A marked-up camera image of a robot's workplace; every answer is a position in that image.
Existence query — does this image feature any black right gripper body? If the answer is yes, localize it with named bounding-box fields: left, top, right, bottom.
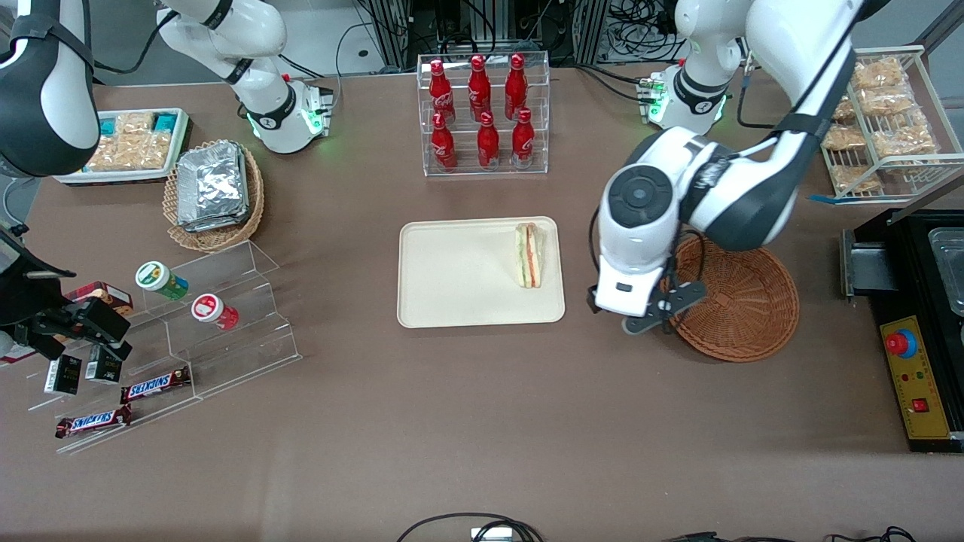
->
left=21, top=302, right=77, bottom=360

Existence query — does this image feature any triangle sandwich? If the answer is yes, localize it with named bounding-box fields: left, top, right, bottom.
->
left=514, top=221, right=545, bottom=290

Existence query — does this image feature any round brown wicker basket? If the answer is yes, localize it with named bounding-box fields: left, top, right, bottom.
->
left=663, top=237, right=801, bottom=364

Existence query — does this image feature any oval tan wicker basket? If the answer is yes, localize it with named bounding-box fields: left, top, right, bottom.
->
left=163, top=139, right=266, bottom=253

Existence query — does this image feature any white rectangular snack tray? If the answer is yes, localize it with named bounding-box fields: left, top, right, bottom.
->
left=53, top=108, right=193, bottom=187

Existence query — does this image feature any cream plastic tray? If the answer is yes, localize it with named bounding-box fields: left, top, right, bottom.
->
left=397, top=216, right=566, bottom=330

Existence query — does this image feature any small black box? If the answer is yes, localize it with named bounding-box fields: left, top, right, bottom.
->
left=84, top=345, right=123, bottom=385
left=44, top=354, right=82, bottom=397

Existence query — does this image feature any red-brown carton box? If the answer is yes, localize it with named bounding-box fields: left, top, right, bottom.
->
left=63, top=281, right=134, bottom=317

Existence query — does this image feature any Snickers chocolate bar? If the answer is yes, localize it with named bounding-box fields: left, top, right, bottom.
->
left=54, top=405, right=133, bottom=440
left=120, top=367, right=191, bottom=404

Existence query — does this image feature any green snack can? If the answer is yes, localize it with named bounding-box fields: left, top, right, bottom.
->
left=135, top=260, right=190, bottom=301

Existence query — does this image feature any red snack can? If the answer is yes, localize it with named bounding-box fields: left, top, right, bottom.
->
left=191, top=294, right=240, bottom=331

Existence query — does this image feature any clear acrylic stepped shelf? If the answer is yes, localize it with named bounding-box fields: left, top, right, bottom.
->
left=26, top=239, right=304, bottom=455

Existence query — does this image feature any silver foil packet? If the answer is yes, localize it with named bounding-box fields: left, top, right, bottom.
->
left=181, top=151, right=252, bottom=233
left=176, top=143, right=249, bottom=221

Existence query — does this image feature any clear cracker snack bag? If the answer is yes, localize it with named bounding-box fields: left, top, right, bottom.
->
left=113, top=113, right=159, bottom=145
left=87, top=134, right=172, bottom=172

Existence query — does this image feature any red cola bottle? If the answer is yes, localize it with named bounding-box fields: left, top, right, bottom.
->
left=477, top=111, right=501, bottom=169
left=430, top=113, right=458, bottom=172
left=468, top=54, right=493, bottom=123
left=504, top=53, right=529, bottom=121
left=428, top=59, right=457, bottom=126
left=511, top=108, right=536, bottom=168

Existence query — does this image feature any black metal appliance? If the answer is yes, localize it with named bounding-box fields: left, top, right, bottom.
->
left=841, top=207, right=964, bottom=454

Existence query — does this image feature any clear acrylic bottle rack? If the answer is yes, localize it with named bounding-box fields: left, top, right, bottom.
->
left=416, top=51, right=551, bottom=178

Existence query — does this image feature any yellow emergency stop control box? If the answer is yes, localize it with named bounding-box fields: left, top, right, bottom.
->
left=880, top=315, right=951, bottom=440

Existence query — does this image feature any grey metal bar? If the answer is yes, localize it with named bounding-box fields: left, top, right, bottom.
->
left=887, top=172, right=964, bottom=227

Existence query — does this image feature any steel pan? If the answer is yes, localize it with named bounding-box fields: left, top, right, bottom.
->
left=928, top=227, right=964, bottom=317

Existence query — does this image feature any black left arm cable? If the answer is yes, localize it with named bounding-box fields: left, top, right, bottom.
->
left=589, top=207, right=608, bottom=312

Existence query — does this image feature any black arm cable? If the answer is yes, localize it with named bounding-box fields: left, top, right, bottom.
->
left=90, top=11, right=179, bottom=76
left=589, top=207, right=608, bottom=312

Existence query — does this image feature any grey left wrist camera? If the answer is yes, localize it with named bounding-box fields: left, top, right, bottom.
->
left=622, top=282, right=709, bottom=337

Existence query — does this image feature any black base cable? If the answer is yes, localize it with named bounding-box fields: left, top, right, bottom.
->
left=576, top=63, right=650, bottom=103

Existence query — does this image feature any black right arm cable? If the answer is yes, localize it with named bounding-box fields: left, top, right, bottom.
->
left=90, top=11, right=179, bottom=76

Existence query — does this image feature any black looped cable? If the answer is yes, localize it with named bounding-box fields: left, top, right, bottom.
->
left=396, top=513, right=545, bottom=542

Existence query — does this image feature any aluminium equipment frame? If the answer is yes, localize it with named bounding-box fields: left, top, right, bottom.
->
left=360, top=0, right=612, bottom=70

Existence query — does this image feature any white wire rack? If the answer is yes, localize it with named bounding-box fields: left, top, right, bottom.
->
left=810, top=45, right=964, bottom=201

